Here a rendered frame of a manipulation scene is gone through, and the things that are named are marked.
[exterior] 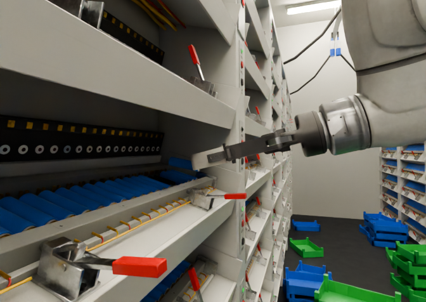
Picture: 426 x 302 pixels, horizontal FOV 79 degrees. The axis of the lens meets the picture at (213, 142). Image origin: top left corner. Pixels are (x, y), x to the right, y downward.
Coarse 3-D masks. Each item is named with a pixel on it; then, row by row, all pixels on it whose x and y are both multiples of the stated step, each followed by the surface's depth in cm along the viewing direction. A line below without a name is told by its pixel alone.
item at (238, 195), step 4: (204, 192) 44; (208, 196) 44; (212, 196) 43; (216, 196) 43; (220, 196) 43; (224, 196) 42; (228, 196) 42; (232, 196) 42; (236, 196) 42; (240, 196) 42; (244, 196) 41
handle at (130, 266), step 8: (80, 248) 19; (72, 256) 19; (80, 256) 19; (128, 256) 18; (80, 264) 18; (88, 264) 18; (96, 264) 18; (104, 264) 18; (112, 264) 17; (120, 264) 17; (128, 264) 17; (136, 264) 17; (144, 264) 17; (152, 264) 16; (160, 264) 17; (120, 272) 17; (128, 272) 17; (136, 272) 17; (144, 272) 16; (152, 272) 16; (160, 272) 16
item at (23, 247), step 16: (160, 192) 38; (176, 192) 41; (208, 192) 51; (112, 208) 29; (128, 208) 30; (144, 208) 33; (176, 208) 38; (48, 224) 22; (64, 224) 23; (80, 224) 23; (96, 224) 25; (112, 224) 28; (128, 224) 28; (144, 224) 30; (0, 240) 18; (16, 240) 19; (32, 240) 19; (80, 240) 24; (0, 256) 17; (16, 256) 18; (32, 256) 19; (0, 272) 17
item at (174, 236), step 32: (64, 160) 36; (96, 160) 42; (128, 160) 50; (224, 192) 59; (160, 224) 33; (192, 224) 36; (160, 256) 27; (32, 288) 18; (96, 288) 19; (128, 288) 23
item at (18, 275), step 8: (160, 208) 37; (168, 208) 38; (144, 216) 33; (152, 216) 34; (136, 224) 31; (104, 232) 26; (112, 232) 27; (120, 232) 28; (88, 240) 24; (96, 240) 25; (104, 240) 26; (88, 248) 24; (32, 264) 19; (16, 272) 18; (24, 272) 18; (32, 272) 19; (0, 280) 17; (16, 280) 18; (0, 288) 17
